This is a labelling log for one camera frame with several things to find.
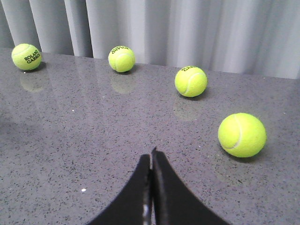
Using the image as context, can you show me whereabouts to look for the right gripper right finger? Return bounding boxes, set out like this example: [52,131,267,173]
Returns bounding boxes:
[151,148,228,225]

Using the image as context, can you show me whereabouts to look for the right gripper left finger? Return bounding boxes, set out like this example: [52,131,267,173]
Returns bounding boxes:
[89,154,152,225]

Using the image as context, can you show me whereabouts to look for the nearest right tennis ball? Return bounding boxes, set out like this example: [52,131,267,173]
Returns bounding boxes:
[218,112,267,158]

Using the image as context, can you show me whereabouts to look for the centre tennis ball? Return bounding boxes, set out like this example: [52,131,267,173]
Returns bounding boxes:
[108,45,135,73]

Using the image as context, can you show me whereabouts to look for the Roland Garros tennis ball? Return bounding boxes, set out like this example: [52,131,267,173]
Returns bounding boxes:
[11,43,42,71]

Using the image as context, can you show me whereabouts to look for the grey pleated curtain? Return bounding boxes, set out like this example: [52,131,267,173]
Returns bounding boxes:
[0,0,300,79]

